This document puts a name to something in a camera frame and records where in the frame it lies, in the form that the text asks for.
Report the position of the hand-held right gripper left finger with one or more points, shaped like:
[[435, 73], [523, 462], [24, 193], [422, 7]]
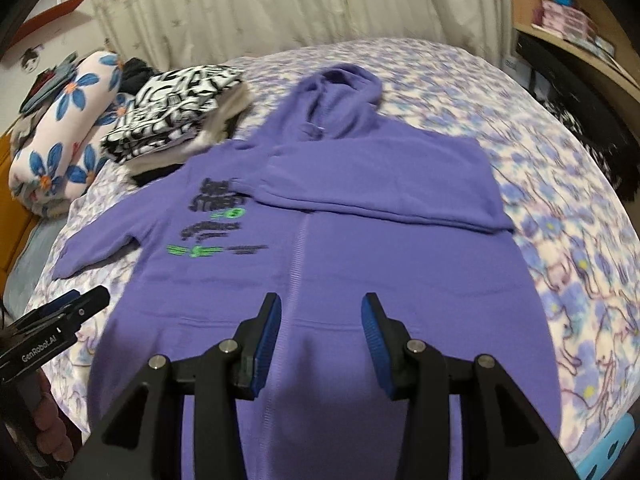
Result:
[[265, 345]]

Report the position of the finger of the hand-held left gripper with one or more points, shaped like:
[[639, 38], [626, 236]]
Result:
[[90, 302], [47, 307]]

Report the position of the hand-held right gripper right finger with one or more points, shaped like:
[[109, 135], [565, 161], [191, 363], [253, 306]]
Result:
[[372, 345]]

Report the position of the purple printed hoodie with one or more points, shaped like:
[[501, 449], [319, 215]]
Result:
[[325, 260]]

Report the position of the black and white patterned clothes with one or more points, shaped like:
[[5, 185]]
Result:
[[165, 105]]

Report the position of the denim clothes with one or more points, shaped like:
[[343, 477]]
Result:
[[50, 82]]

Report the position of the person's left hand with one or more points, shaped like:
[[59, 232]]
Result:
[[50, 420]]

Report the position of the grey bed sheet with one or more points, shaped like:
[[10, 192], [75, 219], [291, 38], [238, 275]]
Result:
[[30, 260]]

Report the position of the purple floral bedspread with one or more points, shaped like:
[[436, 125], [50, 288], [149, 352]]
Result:
[[550, 235]]

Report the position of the black cloth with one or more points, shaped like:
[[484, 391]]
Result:
[[137, 75]]

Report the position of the light blue object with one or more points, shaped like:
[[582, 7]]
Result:
[[607, 450]]

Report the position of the dark patterned cloth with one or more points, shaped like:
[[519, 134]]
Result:
[[595, 135]]

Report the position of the black furniture under shelf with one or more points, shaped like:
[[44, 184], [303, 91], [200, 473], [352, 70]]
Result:
[[540, 60]]

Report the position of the cream patterned curtain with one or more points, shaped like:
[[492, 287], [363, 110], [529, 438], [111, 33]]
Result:
[[300, 0]]

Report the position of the stack of pink boxes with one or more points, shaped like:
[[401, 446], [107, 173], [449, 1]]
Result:
[[565, 20]]

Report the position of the wooden bed frame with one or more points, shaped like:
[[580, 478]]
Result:
[[12, 200]]

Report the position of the wall sticker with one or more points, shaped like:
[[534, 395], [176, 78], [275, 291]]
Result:
[[31, 58]]

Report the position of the red wall decoration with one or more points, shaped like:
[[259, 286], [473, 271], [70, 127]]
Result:
[[52, 15]]

